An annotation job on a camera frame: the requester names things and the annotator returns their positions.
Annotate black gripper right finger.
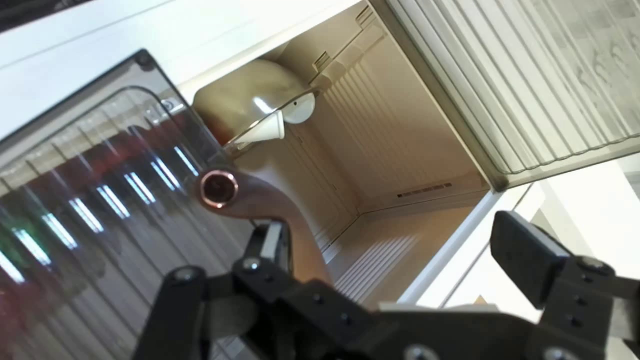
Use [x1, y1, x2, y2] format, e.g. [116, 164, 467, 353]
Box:
[488, 210, 640, 360]

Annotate white bowl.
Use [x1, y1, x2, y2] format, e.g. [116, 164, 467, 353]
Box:
[228, 90, 321, 152]

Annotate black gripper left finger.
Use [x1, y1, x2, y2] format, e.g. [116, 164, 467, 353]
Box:
[137, 220, 377, 360]

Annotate dark ribbed cabinet door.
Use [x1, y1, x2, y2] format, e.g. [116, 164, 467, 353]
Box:
[0, 45, 336, 360]
[369, 0, 640, 192]

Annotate white stacked storage cabinet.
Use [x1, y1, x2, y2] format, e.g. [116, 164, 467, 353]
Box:
[0, 0, 640, 360]

